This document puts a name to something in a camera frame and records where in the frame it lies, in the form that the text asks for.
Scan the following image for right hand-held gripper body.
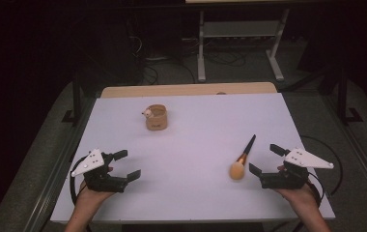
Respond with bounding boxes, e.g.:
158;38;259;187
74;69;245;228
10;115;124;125
259;147;335;190

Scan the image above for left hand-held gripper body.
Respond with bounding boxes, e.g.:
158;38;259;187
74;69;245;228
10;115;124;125
71;148;129;193

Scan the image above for makeup brush with gold ferrule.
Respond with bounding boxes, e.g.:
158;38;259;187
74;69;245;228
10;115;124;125
229;133;257;182

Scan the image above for wooden cup with animal figure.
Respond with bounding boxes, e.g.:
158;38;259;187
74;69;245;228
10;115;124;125
141;103;169;131

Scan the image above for person's left hand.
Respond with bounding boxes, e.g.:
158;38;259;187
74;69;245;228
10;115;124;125
74;165;116;211

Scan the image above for person's right hand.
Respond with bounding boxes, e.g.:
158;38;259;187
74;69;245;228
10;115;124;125
274;164;322;211

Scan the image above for white board sheet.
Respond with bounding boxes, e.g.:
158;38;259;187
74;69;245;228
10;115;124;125
49;93;336;224

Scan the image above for black metal stand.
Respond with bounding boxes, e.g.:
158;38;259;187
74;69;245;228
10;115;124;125
61;72;83;126
319;64;365;126

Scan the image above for wooden table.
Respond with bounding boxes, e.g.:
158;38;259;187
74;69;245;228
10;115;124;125
100;81;278;99

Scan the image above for left hand-held gripper cable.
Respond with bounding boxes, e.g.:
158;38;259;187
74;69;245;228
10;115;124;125
69;155;91;207

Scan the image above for hand-held gripper cable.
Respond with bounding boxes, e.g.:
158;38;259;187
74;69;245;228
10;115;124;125
69;155;91;207
300;134;345;207

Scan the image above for metal frame rail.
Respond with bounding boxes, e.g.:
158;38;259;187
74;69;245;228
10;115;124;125
321;96;367;206
21;98;97;232

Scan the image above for right hand-held gripper cable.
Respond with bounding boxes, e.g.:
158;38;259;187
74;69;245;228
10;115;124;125
300;134;345;207

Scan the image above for black floor cables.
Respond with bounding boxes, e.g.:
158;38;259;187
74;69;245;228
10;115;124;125
141;49;247;85

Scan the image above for white metal desk frame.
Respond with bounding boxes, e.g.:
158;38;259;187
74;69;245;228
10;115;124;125
196;8;291;83

